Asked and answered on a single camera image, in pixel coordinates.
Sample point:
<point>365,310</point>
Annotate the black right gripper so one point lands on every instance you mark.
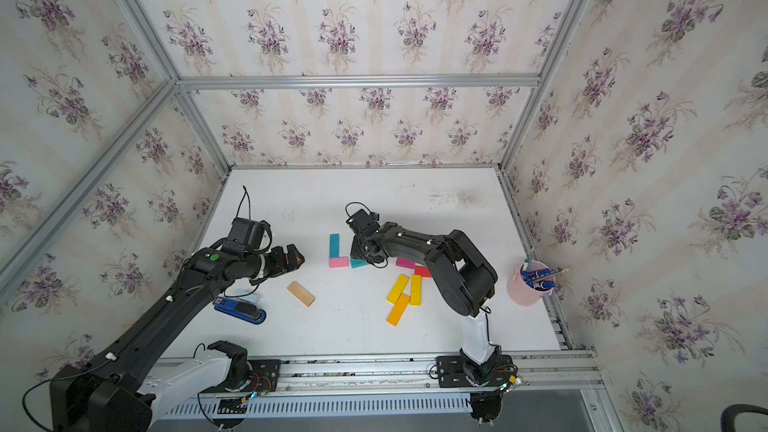
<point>354,252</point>

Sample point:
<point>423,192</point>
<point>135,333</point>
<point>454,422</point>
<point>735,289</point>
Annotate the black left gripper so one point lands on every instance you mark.
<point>279,266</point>

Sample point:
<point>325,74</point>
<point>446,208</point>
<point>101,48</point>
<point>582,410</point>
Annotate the short teal block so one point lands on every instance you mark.
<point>355,263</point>

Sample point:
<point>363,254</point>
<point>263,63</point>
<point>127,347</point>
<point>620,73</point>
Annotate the pink block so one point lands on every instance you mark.
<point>339,262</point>

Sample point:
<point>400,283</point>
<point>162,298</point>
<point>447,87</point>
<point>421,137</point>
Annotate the natural wood block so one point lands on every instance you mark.
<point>301,294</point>

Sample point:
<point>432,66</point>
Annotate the long teal block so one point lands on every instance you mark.
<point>334,246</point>

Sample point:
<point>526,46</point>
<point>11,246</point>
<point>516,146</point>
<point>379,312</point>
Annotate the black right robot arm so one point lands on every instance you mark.
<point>464,277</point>

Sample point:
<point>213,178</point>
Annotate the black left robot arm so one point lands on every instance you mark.
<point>113,390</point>

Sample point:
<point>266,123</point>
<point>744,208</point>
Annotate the magenta block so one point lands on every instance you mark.
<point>404,263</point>

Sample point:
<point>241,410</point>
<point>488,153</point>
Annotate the yellow block left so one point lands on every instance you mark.
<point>397,289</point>

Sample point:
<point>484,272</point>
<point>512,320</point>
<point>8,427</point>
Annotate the yellow block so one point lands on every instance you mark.
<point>416,291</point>
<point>397,289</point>

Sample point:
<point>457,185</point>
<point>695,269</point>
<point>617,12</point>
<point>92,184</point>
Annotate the blue stapler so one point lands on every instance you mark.
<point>242,310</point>

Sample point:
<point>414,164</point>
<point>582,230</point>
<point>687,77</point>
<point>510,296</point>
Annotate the yellow block right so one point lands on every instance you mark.
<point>416,291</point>

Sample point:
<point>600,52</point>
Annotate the red block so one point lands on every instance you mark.
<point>422,271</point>

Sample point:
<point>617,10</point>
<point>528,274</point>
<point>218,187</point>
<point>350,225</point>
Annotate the amber orange block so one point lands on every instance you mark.
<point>398,310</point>

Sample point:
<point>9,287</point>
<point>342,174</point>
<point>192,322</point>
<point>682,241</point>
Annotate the pink pen cup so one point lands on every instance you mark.
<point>532,281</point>

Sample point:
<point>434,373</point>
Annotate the black chair edge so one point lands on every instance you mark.
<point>743,417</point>

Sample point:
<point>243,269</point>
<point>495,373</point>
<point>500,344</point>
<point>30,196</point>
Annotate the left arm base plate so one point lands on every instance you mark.
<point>260,376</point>

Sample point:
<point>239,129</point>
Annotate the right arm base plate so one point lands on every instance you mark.
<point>459,372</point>

